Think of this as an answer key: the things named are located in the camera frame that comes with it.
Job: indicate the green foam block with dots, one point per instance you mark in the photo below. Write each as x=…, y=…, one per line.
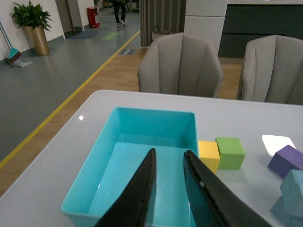
x=231, y=153

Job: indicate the dark grey counter cabinet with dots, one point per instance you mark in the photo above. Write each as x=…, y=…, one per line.
x=244, y=23

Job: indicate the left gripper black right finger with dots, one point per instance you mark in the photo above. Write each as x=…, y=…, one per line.
x=211, y=202

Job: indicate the white pillar cabinet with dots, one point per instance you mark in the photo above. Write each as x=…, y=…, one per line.
x=205, y=18

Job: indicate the woven basket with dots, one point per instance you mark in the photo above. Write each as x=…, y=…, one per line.
x=156, y=33

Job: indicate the grey chair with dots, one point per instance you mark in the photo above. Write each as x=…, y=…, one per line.
x=272, y=71
x=181, y=64

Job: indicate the teal plastic bin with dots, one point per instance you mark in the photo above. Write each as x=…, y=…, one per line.
x=120, y=148

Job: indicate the light blue foam block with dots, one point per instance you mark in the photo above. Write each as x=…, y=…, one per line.
x=292, y=192
x=289, y=220

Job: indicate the gold planter pot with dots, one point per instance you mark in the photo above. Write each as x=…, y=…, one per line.
x=38, y=40

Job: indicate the grey curtain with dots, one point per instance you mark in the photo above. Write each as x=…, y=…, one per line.
x=167, y=15

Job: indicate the left grey chair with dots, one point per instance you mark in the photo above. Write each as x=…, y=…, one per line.
x=181, y=64

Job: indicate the right grey chair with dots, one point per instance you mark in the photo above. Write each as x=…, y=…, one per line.
x=272, y=71

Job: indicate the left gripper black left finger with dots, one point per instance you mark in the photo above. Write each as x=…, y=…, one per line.
x=135, y=206

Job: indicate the yellow foam block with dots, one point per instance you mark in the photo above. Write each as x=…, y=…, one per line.
x=209, y=154

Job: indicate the teal broom with dustpan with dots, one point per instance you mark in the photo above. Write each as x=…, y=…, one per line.
x=15, y=57

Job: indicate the green potted plant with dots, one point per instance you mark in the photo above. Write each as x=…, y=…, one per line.
x=31, y=16

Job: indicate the back purple foam block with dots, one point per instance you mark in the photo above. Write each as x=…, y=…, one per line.
x=286, y=159

